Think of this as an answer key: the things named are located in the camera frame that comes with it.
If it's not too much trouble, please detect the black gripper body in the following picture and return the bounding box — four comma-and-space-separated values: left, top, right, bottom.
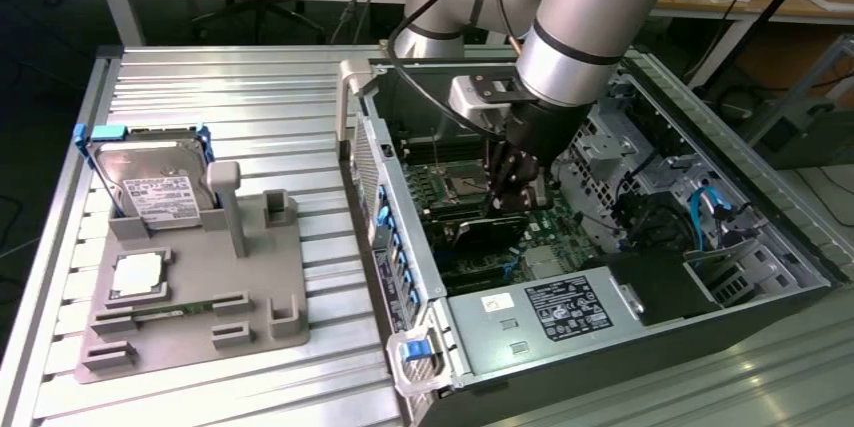
503, 98, 590, 171

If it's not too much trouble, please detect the graphics card with metal bracket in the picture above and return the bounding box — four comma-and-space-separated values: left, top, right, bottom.
437, 211, 534, 252

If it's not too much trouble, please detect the CPU socket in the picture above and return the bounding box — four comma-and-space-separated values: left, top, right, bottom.
437, 159, 493, 206

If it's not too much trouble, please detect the metal disk bay cage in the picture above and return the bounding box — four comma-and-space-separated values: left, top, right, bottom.
561, 96, 669, 243

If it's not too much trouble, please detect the green motherboard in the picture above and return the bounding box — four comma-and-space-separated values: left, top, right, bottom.
403, 144, 589, 293

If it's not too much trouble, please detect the black RAM stick with label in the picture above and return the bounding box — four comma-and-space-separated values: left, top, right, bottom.
426, 204, 493, 228

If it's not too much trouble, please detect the silver chipset heatsink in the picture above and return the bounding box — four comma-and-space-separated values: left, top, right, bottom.
523, 246, 563, 279

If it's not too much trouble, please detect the black plastic shroud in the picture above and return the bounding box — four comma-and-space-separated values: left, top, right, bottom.
577, 250, 726, 326

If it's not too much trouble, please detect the grey power supply unit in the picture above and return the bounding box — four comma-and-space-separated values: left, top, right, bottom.
446, 266, 649, 381

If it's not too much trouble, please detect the dark grey floor cabinet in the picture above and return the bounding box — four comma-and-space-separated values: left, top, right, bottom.
753, 96, 854, 171

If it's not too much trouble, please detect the open black PC case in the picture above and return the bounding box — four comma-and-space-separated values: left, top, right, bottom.
338, 56, 844, 427

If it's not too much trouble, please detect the grey parts rack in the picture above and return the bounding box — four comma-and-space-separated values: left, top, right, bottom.
71, 160, 315, 384

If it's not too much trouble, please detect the black office chair base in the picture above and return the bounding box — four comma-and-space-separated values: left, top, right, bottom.
191, 0, 323, 44

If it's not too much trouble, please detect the hard disk in blue caddy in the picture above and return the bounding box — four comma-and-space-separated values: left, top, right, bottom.
74, 121, 227, 232

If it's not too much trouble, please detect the green RAM stick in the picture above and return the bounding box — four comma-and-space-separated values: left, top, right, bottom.
130, 300, 219, 321

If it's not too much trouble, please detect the silver CPU chip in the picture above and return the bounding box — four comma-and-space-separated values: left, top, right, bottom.
110, 254, 168, 298

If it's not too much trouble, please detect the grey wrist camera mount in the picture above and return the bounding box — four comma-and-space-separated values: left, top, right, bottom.
447, 74, 533, 131

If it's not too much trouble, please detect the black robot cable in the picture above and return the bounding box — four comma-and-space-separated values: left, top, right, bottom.
389, 0, 529, 143

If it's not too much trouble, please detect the light blue wire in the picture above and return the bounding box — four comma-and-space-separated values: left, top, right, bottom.
690, 185, 739, 253

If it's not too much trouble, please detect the grey case handle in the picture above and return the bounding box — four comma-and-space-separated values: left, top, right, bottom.
386, 327, 447, 396

